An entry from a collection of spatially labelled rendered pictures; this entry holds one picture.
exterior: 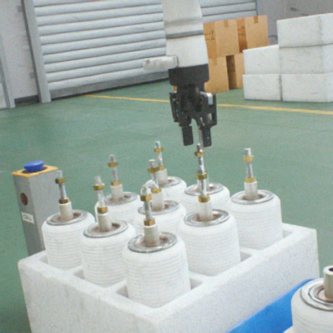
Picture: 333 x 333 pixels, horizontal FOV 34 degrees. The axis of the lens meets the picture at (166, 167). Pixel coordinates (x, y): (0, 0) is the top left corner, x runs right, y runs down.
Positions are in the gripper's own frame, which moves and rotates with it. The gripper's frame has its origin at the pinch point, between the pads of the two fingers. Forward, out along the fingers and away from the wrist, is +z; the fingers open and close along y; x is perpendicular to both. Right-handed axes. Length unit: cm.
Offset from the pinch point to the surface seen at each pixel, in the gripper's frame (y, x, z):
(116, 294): -16.4, 25.5, 17.1
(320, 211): 28, -53, 34
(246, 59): 253, -188, 3
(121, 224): -7.3, 19.8, 9.6
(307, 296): -46.1, 13.6, 9.7
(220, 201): -5.3, -0.8, 11.1
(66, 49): 515, -132, -20
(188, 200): -2.1, 4.3, 10.4
